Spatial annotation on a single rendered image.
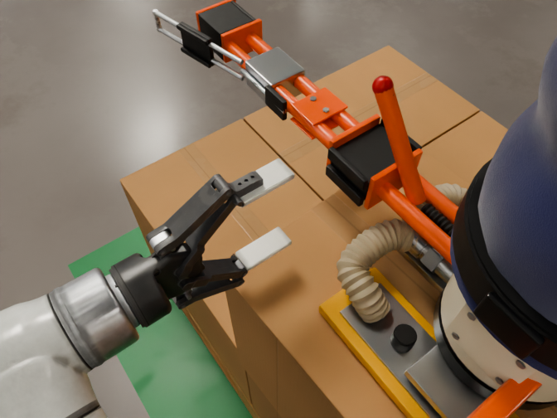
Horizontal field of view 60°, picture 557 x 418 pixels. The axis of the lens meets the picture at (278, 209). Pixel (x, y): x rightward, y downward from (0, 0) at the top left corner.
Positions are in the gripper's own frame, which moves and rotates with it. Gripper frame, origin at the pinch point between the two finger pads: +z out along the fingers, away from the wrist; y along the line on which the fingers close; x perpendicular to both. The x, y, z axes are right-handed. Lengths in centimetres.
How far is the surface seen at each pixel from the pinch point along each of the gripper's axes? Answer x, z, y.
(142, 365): -38, -26, 107
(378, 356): 18.7, 1.3, 10.3
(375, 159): 2.1, 13.3, -2.1
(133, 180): -61, -3, 53
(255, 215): -33, 17, 53
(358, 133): -2.3, 14.4, -2.4
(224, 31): -30.8, 12.0, -2.8
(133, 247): -80, -9, 107
